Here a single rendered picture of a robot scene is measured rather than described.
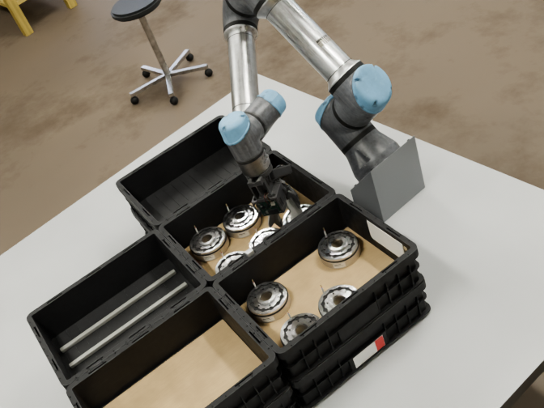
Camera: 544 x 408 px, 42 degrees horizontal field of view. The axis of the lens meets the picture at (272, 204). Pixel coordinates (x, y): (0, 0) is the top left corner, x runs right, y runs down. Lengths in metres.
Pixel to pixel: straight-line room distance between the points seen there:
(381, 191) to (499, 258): 0.35
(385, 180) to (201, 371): 0.71
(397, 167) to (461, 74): 1.87
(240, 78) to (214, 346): 0.70
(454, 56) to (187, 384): 2.71
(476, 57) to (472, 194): 1.93
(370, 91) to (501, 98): 1.80
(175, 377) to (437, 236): 0.78
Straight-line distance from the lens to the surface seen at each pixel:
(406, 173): 2.00
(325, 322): 1.52
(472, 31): 4.13
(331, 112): 1.94
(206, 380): 1.65
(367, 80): 1.85
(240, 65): 1.93
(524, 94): 3.58
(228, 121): 1.68
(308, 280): 1.74
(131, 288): 1.95
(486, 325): 1.74
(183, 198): 2.14
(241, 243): 1.90
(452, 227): 1.96
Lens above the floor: 2.08
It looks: 39 degrees down
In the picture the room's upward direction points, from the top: 22 degrees counter-clockwise
